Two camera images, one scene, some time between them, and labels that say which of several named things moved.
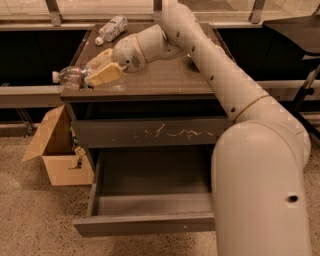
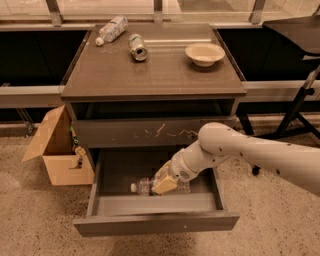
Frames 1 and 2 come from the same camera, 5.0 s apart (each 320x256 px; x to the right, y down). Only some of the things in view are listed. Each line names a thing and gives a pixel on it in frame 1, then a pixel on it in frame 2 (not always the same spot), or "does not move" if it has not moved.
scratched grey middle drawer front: (149, 132) does not move
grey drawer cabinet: (165, 115) does not move
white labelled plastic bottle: (113, 29) does not move
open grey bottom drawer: (147, 191) does not move
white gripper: (128, 52) to (179, 170)
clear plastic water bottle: (69, 78) to (144, 187)
